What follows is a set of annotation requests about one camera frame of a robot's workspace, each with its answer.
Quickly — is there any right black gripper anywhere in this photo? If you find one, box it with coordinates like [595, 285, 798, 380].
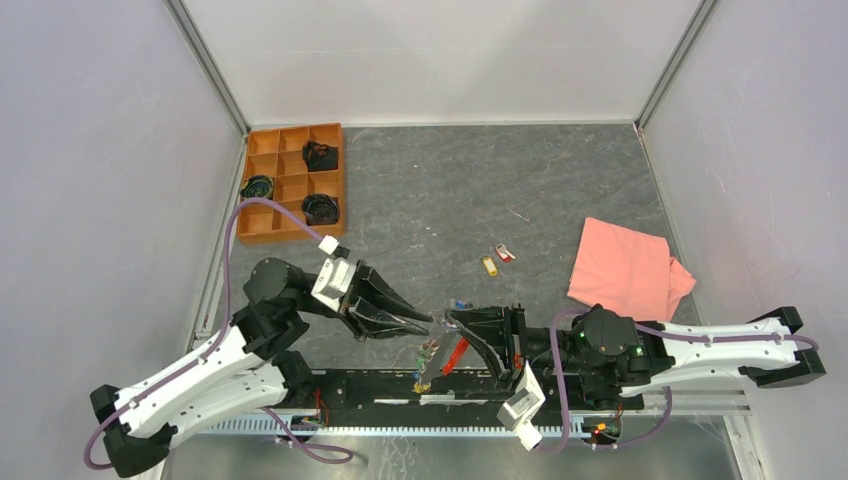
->
[444, 303, 600, 392]

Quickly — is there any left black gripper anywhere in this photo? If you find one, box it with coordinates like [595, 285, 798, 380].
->
[296, 258, 435, 341]

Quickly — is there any steel key holder red handle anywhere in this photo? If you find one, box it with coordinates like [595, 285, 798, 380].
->
[413, 318, 470, 394]

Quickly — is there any yellow key tag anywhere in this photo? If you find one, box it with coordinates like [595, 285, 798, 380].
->
[481, 256, 499, 277]

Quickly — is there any red key tag with ring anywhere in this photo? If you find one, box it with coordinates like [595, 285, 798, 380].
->
[494, 243, 516, 263]

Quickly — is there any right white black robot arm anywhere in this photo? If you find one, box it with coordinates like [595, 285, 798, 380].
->
[445, 305, 826, 411]

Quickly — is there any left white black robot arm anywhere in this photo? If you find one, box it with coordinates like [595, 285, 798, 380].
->
[84, 257, 432, 478]

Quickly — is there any black rolled item bottom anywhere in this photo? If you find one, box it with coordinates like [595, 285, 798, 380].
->
[301, 193, 341, 226]

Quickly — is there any orange compartment tray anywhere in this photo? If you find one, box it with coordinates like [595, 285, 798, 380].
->
[240, 123, 347, 236]

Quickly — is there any pink folded cloth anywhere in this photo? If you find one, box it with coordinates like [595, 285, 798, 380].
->
[567, 217, 696, 322]

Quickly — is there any black rolled item top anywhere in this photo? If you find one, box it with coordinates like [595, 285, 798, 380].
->
[301, 140, 339, 172]

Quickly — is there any green black rolled item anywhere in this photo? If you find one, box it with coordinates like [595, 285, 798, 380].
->
[239, 175, 275, 205]

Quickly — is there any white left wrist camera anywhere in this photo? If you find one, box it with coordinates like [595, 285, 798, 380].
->
[310, 235, 356, 313]

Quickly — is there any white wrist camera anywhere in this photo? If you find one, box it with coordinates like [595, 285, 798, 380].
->
[310, 235, 356, 313]
[497, 362, 545, 451]

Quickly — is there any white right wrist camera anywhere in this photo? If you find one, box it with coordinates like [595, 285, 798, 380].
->
[497, 362, 545, 451]

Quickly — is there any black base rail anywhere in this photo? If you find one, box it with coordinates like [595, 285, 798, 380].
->
[252, 364, 648, 427]

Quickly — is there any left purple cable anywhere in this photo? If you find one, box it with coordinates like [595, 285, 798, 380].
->
[83, 197, 355, 472]

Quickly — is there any purple cable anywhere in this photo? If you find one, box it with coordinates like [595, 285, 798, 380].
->
[533, 308, 821, 456]
[83, 197, 355, 472]

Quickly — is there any white slotted cable duct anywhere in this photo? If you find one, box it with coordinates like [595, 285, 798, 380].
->
[173, 411, 624, 439]

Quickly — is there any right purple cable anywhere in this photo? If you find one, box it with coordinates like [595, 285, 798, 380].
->
[533, 308, 821, 456]

